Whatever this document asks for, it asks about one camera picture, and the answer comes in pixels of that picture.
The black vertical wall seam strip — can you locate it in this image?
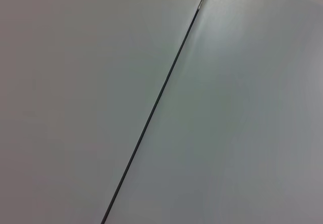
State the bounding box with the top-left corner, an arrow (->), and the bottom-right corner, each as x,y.
100,0 -> 212,224

